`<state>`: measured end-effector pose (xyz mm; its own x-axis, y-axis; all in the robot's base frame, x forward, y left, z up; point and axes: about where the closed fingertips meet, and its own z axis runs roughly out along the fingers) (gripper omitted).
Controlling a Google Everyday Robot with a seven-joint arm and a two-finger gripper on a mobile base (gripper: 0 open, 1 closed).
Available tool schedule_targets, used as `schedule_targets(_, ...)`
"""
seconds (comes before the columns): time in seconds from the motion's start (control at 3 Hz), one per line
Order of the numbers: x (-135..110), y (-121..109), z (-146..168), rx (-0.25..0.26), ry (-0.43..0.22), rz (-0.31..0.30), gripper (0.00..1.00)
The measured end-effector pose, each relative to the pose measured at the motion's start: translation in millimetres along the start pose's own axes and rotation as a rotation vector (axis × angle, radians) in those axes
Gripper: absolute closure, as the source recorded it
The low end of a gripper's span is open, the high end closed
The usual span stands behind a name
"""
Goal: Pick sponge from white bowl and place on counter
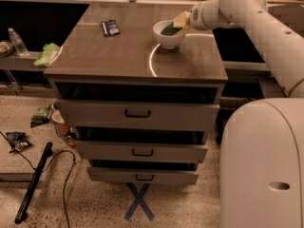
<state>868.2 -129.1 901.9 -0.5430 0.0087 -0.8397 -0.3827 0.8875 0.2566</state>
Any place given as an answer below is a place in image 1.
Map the bottom grey drawer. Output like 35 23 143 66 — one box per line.
87 167 199 185

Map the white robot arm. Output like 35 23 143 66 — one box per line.
190 0 304 228

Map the clear plastic water bottle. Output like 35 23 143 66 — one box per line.
9 28 29 56

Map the green cloth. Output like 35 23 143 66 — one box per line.
33 43 60 67

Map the small bowl on shelf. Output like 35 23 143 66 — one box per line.
0 41 14 57

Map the black long bar tool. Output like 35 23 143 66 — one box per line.
14 142 52 224

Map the black cable on floor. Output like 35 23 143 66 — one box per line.
0 130 77 228

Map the low side shelf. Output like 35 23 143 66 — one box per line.
0 51 46 71

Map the paper cup on floor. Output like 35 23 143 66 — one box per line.
51 110 70 137

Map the grey drawer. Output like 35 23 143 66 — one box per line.
87 167 199 185
56 99 219 131
75 141 207 163

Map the white ceramic bowl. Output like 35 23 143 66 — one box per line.
153 20 186 49

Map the middle grey drawer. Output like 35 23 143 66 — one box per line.
75 141 207 163

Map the green and yellow sponge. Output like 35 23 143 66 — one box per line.
161 23 181 36

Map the blue snack bag on floor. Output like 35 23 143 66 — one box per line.
6 132 31 152

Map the top grey drawer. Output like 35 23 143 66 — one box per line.
56 99 219 131

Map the grey drawer cabinet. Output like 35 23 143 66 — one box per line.
45 3 228 173

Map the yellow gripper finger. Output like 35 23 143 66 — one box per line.
174 26 190 36

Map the green bag on floor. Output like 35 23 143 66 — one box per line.
30 104 53 128

